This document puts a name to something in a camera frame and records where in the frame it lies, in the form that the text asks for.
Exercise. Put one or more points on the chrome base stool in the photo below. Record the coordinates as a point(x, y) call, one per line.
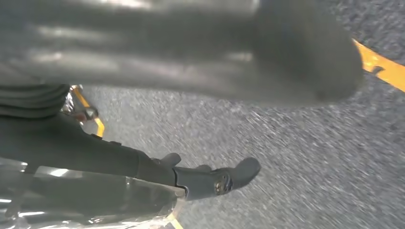
point(85, 112)

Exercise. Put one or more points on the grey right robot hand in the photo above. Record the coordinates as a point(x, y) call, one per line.
point(79, 158)

